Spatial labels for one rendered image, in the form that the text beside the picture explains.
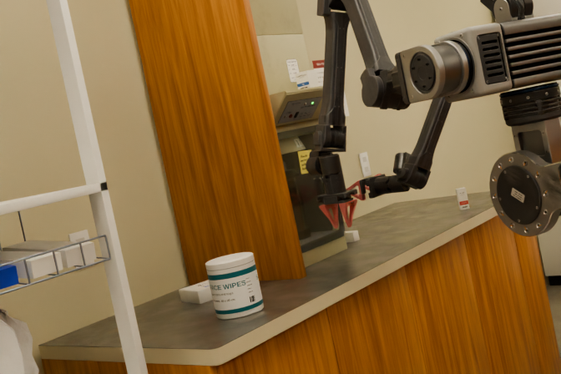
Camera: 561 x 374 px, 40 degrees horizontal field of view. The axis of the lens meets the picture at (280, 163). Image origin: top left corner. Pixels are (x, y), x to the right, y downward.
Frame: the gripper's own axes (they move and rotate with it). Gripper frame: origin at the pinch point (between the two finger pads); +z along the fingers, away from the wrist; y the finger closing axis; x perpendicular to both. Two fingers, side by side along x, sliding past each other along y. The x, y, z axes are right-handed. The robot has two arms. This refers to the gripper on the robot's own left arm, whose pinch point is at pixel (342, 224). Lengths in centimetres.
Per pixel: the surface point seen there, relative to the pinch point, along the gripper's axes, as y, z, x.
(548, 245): 67, 84, -324
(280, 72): 33, -48, -29
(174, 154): 66, -28, -5
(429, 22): 77, -72, -232
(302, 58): 33, -51, -42
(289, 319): 1.6, 17.8, 28.6
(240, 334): 2.7, 15.8, 45.5
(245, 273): 12.1, 5.2, 29.6
